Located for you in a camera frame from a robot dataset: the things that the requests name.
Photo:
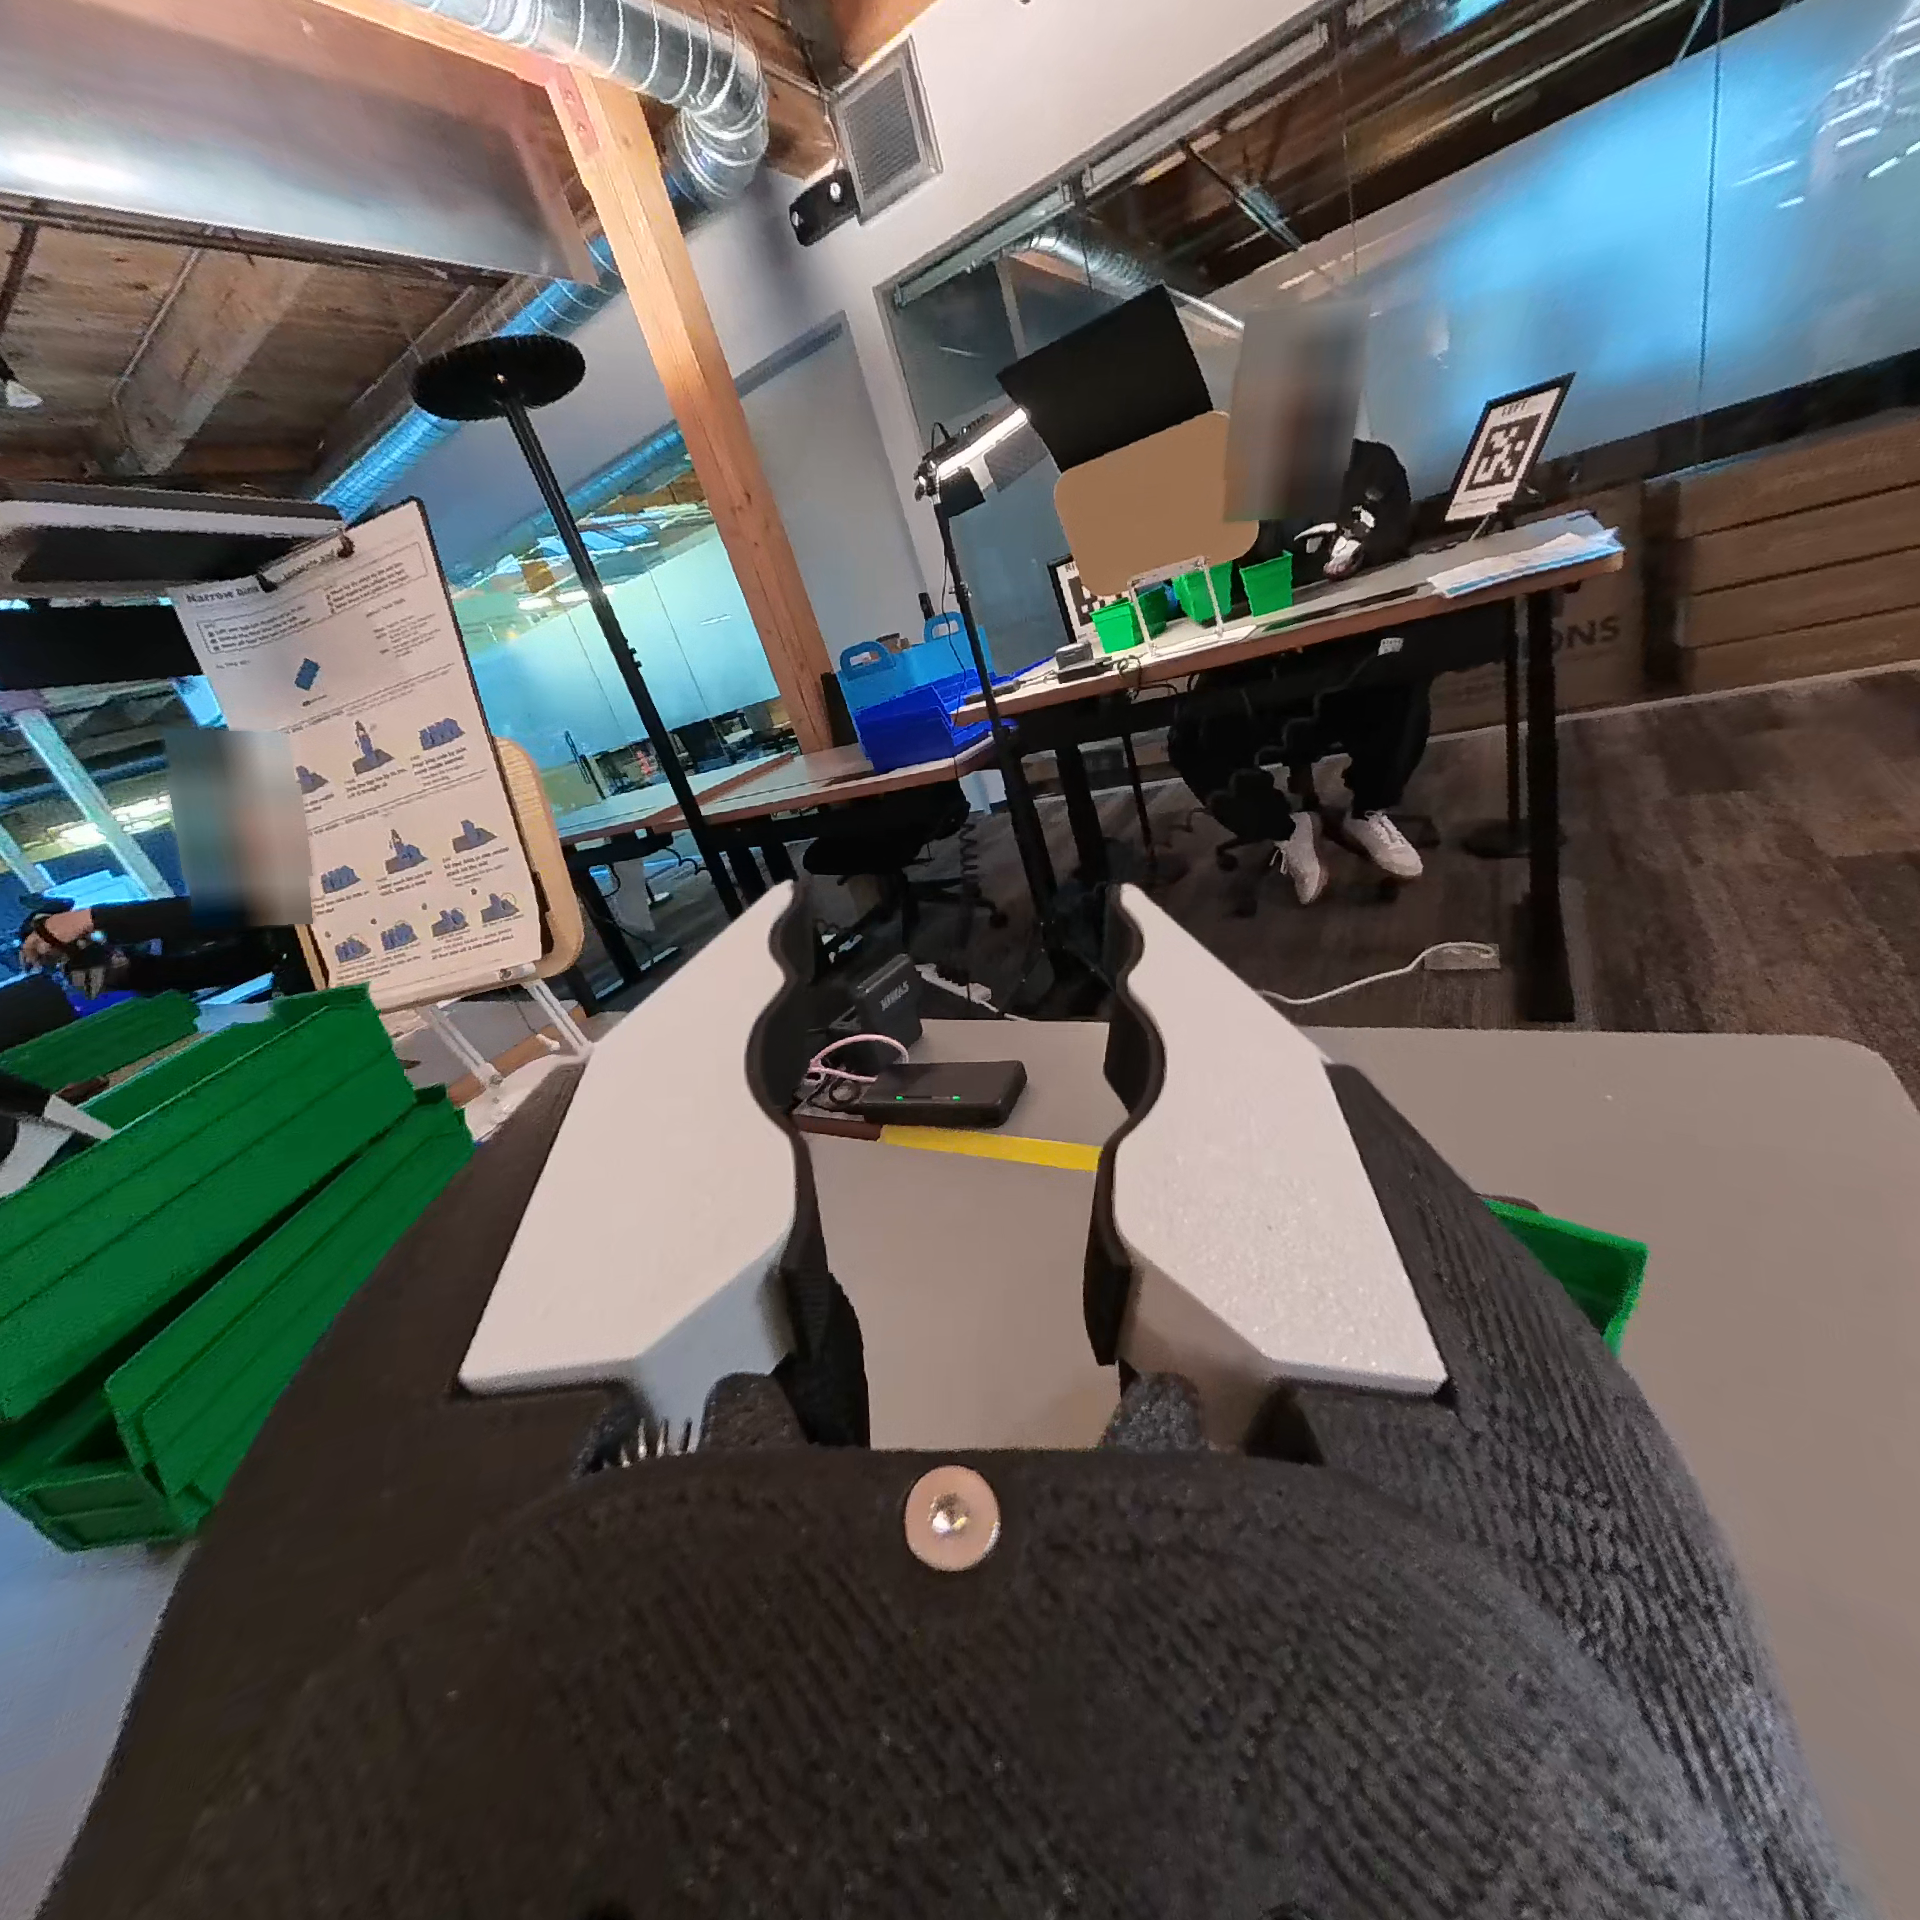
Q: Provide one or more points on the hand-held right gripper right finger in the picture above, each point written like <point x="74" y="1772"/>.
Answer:
<point x="1257" y="1203"/>

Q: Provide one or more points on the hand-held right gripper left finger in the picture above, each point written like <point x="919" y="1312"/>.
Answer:
<point x="642" y="1203"/>

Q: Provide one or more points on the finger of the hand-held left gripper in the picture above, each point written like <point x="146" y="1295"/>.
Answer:
<point x="38" y="1143"/>

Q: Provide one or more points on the brown wooden strip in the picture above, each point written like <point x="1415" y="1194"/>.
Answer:
<point x="836" y="1120"/>

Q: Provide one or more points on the yellow tape strip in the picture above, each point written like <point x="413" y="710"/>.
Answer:
<point x="1000" y="1149"/>

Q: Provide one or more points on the black charger box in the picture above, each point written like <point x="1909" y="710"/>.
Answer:
<point x="884" y="998"/>

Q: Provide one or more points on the white power strip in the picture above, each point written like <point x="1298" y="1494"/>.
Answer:
<point x="1461" y="956"/>

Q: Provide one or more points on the black power bank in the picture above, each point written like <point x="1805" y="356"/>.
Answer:
<point x="946" y="1095"/>

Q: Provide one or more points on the white shoe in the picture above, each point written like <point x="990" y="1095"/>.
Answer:
<point x="1302" y="864"/>
<point x="1382" y="847"/>

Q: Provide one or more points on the black office chair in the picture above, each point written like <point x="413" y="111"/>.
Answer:
<point x="884" y="856"/>

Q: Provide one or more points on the grey desk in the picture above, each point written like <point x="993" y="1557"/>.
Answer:
<point x="781" y="779"/>

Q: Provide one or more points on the wooden desk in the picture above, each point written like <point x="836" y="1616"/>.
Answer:
<point x="1539" y="826"/>

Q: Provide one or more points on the blue bin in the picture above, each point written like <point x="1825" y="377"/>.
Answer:
<point x="907" y="691"/>

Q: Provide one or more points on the instruction sheet on clipboard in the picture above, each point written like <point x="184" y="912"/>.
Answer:
<point x="392" y="675"/>

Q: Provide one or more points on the small green bin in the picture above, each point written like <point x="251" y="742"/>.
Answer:
<point x="1263" y="585"/>
<point x="1200" y="590"/>
<point x="1121" y="628"/>

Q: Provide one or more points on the grey flat panel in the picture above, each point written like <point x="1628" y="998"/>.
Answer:
<point x="150" y="529"/>

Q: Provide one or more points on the paper stack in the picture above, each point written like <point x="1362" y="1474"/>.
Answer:
<point x="1531" y="553"/>

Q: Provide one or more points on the cardboard panel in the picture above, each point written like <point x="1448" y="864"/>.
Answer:
<point x="1152" y="502"/>

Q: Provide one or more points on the black white tag stand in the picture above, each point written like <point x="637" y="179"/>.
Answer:
<point x="1507" y="448"/>

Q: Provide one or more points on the black light stand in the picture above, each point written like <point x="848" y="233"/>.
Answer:
<point x="972" y="448"/>

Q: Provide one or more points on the black floor lamp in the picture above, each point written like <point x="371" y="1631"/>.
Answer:
<point x="500" y="375"/>

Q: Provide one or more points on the black panel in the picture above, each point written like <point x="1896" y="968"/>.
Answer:
<point x="1106" y="375"/>

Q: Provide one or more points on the black speaker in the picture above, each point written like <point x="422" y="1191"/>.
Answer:
<point x="827" y="210"/>

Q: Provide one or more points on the grey vent grille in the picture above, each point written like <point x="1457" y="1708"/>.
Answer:
<point x="884" y="129"/>

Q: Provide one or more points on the wooden post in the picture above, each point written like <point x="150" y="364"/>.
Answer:
<point x="691" y="375"/>

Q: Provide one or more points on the silver ventilation duct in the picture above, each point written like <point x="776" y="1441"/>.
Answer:
<point x="707" y="75"/>

